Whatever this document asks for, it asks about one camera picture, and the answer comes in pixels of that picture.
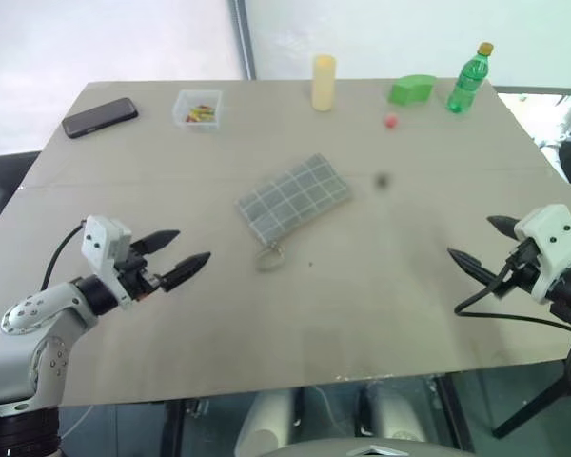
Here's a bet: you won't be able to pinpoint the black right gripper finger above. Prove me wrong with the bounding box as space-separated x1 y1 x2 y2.
485 214 522 242
446 247 503 290

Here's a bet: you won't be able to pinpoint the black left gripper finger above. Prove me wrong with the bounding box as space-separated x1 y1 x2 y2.
131 229 182 256
160 251 213 292

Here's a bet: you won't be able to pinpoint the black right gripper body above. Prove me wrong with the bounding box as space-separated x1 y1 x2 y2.
496 238 542 300

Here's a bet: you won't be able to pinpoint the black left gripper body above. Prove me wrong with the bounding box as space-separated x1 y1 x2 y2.
113 242 167 304

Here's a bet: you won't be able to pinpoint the grey checked pouch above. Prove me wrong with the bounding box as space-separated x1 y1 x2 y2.
236 152 353 273

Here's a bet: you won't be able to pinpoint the small red yellow pieces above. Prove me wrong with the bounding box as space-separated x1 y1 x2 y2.
185 105 216 124

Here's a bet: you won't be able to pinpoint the black smartphone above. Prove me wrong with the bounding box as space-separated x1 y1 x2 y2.
61 97 140 140

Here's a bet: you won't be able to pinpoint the black table leg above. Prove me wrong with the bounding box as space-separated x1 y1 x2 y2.
492 375 571 439

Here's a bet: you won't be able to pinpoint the clear plastic box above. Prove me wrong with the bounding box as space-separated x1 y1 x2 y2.
171 89 224 135

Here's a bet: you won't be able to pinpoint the green plastic bottle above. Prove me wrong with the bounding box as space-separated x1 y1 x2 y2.
445 41 495 114

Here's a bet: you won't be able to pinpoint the black chair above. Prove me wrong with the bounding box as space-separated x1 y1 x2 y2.
0 151 42 239

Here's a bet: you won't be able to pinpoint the green curved block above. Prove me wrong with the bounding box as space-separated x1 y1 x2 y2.
387 73 437 106

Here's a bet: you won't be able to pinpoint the grey right robot leg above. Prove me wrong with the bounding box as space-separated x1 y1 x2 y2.
359 380 429 444

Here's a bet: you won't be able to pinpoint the grey robot leg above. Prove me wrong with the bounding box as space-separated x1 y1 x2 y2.
232 387 299 457
359 380 429 444

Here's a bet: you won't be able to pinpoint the grey left robot leg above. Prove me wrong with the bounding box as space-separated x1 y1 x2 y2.
232 387 299 457

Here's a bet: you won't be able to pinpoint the grey robot torso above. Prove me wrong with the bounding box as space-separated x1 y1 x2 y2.
266 435 477 457

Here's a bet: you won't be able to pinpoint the grey metal pole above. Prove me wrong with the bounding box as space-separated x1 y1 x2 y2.
227 0 257 81

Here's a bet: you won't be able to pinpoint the cream cylinder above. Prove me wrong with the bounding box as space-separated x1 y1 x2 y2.
311 54 338 112

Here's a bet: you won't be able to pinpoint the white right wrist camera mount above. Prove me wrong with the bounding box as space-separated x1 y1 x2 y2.
513 204 571 305

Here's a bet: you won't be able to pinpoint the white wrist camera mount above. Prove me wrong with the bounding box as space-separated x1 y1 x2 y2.
80 214 134 311
513 204 571 305

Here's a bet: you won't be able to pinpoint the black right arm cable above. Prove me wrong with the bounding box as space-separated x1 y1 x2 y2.
454 256 571 396

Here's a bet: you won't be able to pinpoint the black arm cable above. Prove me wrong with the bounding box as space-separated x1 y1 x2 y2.
454 256 571 396
40 219 88 292

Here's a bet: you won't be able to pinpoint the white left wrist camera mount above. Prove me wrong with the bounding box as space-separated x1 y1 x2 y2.
80 214 134 311

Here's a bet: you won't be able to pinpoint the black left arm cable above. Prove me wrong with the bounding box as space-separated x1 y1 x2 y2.
40 219 88 292

